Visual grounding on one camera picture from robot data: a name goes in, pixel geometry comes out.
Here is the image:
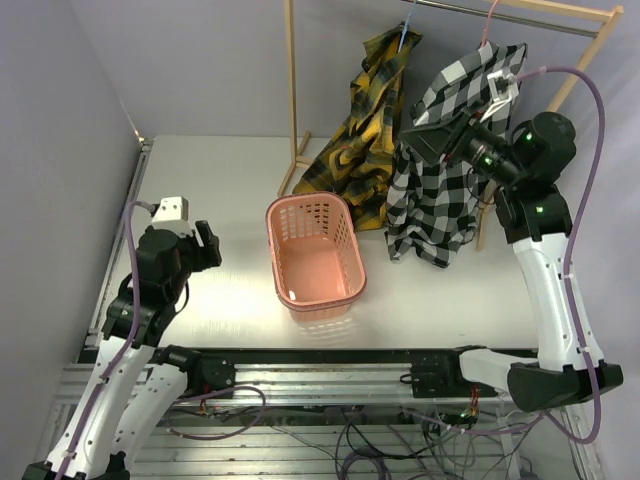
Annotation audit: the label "black white checkered shirt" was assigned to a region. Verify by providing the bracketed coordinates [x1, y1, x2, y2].
[385, 42, 527, 268]

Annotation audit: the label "yellow plaid shirt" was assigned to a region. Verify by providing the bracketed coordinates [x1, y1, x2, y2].
[293, 23, 422, 231]

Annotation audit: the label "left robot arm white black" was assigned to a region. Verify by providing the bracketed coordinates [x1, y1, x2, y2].
[23, 220, 222, 479]

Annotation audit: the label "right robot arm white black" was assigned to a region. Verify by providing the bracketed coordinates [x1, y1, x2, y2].
[400, 111, 624, 412]

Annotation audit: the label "pink plastic laundry basket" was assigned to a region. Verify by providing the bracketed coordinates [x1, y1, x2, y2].
[265, 192, 367, 322]

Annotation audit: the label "wooden clothes rack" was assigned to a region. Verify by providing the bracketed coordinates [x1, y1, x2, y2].
[278, 0, 625, 252]

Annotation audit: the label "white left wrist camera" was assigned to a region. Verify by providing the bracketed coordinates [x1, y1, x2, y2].
[151, 196, 194, 238]

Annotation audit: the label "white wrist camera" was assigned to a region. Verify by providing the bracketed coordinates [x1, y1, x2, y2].
[151, 196, 194, 238]
[480, 68, 519, 123]

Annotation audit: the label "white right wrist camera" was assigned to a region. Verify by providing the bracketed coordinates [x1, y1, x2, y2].
[480, 68, 519, 123]

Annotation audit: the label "pink wire hanger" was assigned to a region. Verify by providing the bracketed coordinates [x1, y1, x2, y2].
[480, 0, 500, 47]

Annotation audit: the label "blue wire hanger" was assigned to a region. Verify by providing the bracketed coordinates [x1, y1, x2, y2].
[397, 0, 417, 53]

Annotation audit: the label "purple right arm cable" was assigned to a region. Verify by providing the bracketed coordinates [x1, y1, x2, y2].
[509, 65, 607, 444]

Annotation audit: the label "aluminium rail base frame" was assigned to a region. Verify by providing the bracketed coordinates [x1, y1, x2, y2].
[29, 137, 601, 480]

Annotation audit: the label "loose cables under table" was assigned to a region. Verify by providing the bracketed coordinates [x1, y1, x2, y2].
[164, 384, 551, 480]

